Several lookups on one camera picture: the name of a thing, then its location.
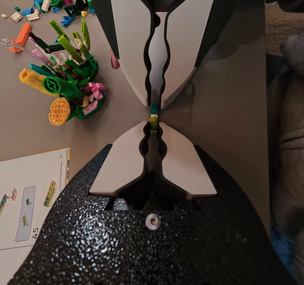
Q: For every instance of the lego flower build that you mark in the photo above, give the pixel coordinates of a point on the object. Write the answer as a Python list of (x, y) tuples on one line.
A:
[(61, 86)]

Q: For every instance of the clear curved lego rod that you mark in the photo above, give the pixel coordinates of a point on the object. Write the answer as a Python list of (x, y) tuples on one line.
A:
[(7, 42)]

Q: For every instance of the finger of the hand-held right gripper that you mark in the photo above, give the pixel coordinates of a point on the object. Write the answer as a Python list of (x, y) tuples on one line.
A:
[(185, 40), (130, 33)]

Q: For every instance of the pile of loose lego bricks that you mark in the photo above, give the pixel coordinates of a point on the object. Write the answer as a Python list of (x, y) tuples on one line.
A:
[(47, 2)]

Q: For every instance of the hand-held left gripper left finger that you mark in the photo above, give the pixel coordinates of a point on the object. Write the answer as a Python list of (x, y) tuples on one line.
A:
[(118, 166)]

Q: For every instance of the grey fuzzy cloth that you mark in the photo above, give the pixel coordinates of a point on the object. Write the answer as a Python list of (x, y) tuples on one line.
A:
[(293, 50)]

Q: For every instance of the person's right hand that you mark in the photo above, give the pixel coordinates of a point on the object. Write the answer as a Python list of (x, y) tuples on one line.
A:
[(114, 60)]

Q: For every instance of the small lime teal lego assembly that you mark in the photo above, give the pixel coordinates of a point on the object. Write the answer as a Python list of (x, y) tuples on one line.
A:
[(154, 118)]

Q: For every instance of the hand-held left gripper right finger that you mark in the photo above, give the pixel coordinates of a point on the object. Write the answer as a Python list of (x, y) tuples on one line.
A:
[(187, 171)]

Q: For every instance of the orange lego piece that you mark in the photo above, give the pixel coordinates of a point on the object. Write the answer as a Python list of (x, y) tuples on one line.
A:
[(20, 38)]

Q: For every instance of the lego instruction booklet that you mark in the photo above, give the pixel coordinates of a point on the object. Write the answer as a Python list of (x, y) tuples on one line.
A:
[(14, 183)]

